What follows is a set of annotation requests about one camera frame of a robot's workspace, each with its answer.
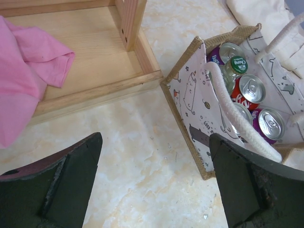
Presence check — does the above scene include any red Coca-Cola can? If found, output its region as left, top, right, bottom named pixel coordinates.
left=234, top=102, right=253, bottom=127
left=231, top=74, right=266, bottom=111

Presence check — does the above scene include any purple fanta can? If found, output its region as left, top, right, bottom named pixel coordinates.
left=207, top=42, right=245, bottom=65
left=250, top=108, right=285, bottom=144

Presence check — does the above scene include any wooden clothes rack base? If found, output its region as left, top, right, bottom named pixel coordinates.
left=0, top=0, right=163, bottom=124

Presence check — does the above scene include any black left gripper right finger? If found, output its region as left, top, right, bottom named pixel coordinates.
left=209, top=133, right=304, bottom=228

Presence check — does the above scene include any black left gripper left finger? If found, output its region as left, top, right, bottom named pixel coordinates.
left=0, top=132, right=103, bottom=228

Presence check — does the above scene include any pink t-shirt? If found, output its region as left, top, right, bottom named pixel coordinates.
left=0, top=17, right=75, bottom=149

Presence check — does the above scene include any cream folded cloth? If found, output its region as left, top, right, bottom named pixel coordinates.
left=227, top=0, right=304, bottom=79

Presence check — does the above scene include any burlap canvas tote bag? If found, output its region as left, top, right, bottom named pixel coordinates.
left=161, top=24, right=304, bottom=180

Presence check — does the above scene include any green cap glass bottle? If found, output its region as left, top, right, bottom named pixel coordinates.
left=219, top=56, right=248, bottom=95

